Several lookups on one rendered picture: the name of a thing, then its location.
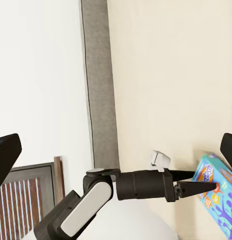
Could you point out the bed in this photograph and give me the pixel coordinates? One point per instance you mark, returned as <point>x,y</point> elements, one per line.
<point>158,76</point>

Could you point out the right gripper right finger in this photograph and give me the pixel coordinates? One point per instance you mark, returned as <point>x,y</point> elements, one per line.
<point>226,147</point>

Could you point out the fixed window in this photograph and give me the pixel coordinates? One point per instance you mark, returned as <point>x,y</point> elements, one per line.
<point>27,195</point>

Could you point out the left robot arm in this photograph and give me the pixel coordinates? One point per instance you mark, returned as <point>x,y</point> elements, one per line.
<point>72,215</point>

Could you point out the board game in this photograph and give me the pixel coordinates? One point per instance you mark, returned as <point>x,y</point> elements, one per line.
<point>218,202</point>

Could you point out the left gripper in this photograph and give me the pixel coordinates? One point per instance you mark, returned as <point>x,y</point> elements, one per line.
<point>149,184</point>

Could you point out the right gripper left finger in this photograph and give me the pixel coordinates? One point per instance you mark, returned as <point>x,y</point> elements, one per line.
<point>10,150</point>

